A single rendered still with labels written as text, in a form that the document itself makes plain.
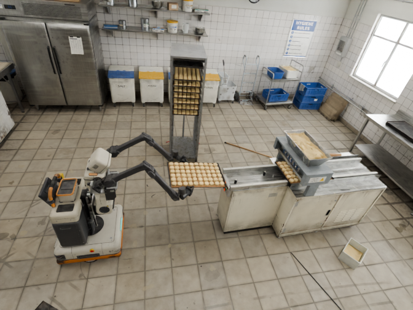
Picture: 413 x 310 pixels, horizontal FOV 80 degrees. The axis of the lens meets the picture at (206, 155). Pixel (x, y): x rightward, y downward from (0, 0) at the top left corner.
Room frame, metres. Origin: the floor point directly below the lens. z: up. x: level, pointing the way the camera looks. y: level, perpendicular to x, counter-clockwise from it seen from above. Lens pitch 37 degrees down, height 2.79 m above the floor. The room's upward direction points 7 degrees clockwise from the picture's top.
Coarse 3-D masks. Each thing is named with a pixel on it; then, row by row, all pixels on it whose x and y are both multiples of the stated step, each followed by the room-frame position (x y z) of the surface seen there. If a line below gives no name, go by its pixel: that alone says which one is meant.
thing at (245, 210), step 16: (240, 176) 2.22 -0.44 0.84; (256, 176) 2.25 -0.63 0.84; (224, 192) 2.14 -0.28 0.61; (240, 192) 1.98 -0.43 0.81; (256, 192) 2.04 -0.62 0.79; (272, 192) 2.10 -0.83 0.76; (224, 208) 2.05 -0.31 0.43; (240, 208) 1.99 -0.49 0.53; (256, 208) 2.06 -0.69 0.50; (272, 208) 2.13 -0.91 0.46; (224, 224) 1.96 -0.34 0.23; (240, 224) 2.01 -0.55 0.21; (256, 224) 2.08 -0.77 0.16
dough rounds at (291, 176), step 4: (280, 164) 2.45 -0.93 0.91; (284, 164) 2.46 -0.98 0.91; (280, 168) 2.39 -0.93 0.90; (284, 168) 2.37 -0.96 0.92; (288, 168) 2.38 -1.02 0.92; (284, 172) 2.31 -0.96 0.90; (288, 172) 2.31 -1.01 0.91; (292, 172) 2.31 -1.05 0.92; (288, 176) 2.23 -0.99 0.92; (292, 176) 2.24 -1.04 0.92; (296, 176) 2.25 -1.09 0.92; (288, 180) 2.18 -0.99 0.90; (292, 180) 2.16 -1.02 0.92; (296, 180) 2.17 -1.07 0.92; (300, 180) 2.19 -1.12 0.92
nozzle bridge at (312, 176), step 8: (280, 144) 2.63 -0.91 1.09; (288, 144) 2.52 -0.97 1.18; (280, 152) 2.54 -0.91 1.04; (288, 152) 2.35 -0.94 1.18; (288, 160) 2.37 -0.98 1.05; (296, 160) 2.21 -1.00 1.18; (304, 168) 2.09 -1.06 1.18; (312, 168) 2.11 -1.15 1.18; (320, 168) 2.12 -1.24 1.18; (328, 168) 2.14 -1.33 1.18; (304, 176) 2.00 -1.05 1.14; (312, 176) 1.99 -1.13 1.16; (320, 176) 2.02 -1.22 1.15; (328, 176) 2.06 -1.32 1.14; (304, 184) 1.98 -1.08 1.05; (312, 184) 2.01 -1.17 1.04; (320, 184) 2.04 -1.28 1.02; (304, 192) 2.03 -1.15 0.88; (312, 192) 2.03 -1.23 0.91
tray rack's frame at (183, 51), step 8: (176, 48) 3.63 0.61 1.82; (184, 48) 3.69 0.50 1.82; (192, 48) 3.74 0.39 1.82; (200, 48) 3.79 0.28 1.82; (176, 56) 3.27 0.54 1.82; (184, 56) 3.31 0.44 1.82; (192, 56) 3.35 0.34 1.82; (200, 56) 3.40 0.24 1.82; (176, 144) 3.66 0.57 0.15; (184, 144) 3.69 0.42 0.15; (192, 144) 3.72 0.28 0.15; (184, 152) 3.45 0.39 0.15; (192, 152) 3.48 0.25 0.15
